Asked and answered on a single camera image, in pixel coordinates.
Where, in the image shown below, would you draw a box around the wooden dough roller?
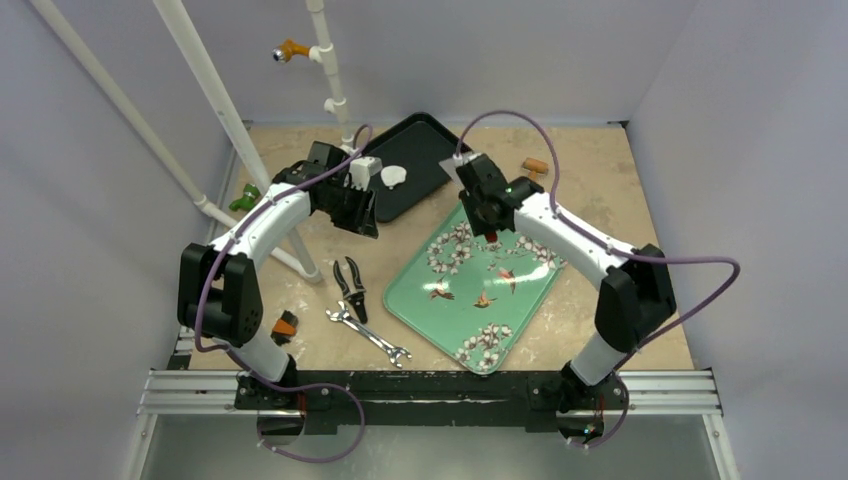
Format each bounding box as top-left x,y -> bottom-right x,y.
521,157 -> 550,182

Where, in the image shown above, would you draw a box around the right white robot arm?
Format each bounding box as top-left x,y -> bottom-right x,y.
441,153 -> 677,407

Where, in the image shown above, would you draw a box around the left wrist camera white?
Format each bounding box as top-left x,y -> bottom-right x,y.
349,156 -> 383,191

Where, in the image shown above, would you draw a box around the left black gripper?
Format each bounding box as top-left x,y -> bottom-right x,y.
318,181 -> 377,238

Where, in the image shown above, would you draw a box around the green plastic faucet tap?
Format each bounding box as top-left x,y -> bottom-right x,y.
228,183 -> 262,212

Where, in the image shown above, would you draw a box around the silver open-end wrench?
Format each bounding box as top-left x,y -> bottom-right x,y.
325,301 -> 413,369

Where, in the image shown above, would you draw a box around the orange faucet tap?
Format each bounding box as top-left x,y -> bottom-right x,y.
272,39 -> 311,63

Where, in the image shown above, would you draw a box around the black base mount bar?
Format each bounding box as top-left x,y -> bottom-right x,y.
234,368 -> 630,442

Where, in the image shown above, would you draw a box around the black handled pliers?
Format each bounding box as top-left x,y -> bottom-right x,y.
332,256 -> 369,324

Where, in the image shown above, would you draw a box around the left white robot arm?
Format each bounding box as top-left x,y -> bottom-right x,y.
177,141 -> 378,409

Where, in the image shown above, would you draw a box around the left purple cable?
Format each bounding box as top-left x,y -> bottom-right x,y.
192,124 -> 374,465

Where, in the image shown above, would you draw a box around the green floral tray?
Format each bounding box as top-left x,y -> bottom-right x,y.
383,206 -> 568,376

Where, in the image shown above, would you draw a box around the black plastic tray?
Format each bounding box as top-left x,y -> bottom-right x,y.
363,112 -> 459,223

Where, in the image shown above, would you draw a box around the white dough ball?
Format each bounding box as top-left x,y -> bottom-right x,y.
380,165 -> 407,190

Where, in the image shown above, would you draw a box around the white PVC pipe frame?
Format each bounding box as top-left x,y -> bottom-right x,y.
26,0 -> 352,285

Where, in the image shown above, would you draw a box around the orange black small tool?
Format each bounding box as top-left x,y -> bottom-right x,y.
270,310 -> 299,346

